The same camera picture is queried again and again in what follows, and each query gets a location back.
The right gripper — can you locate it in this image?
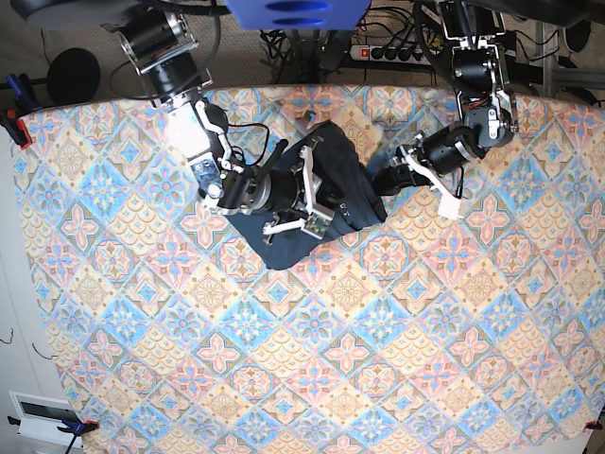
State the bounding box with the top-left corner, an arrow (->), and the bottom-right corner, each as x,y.
262,136 -> 334,245

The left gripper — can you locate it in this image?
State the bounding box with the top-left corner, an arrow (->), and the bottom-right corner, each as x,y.
372,134 -> 466,218

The dark blue t-shirt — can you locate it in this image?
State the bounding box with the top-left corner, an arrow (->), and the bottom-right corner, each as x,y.
228,120 -> 387,271

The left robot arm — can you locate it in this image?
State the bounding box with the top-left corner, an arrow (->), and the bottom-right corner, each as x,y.
372,1 -> 518,220

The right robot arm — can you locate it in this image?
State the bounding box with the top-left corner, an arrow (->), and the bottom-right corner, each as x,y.
117,1 -> 335,243

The white power strip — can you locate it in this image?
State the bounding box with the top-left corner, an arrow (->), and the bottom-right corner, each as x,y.
349,44 -> 429,65

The patterned tablecloth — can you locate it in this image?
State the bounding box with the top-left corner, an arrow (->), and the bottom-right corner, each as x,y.
11,96 -> 604,453

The black round stool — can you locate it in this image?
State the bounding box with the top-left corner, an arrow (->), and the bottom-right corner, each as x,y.
46,47 -> 100,106

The orange right corner clamp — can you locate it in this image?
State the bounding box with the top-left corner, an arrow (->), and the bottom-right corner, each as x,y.
584,421 -> 603,431

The blue orange bottom clamp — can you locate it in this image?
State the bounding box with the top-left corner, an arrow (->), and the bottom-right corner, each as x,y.
7,416 -> 99,448

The black cable bundle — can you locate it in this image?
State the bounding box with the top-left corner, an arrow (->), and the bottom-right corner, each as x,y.
257,27 -> 346,86

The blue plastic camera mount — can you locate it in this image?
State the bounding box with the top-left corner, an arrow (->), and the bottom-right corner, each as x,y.
225,0 -> 371,30

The white wall outlet box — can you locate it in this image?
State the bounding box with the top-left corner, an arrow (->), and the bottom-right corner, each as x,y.
9,391 -> 77,446

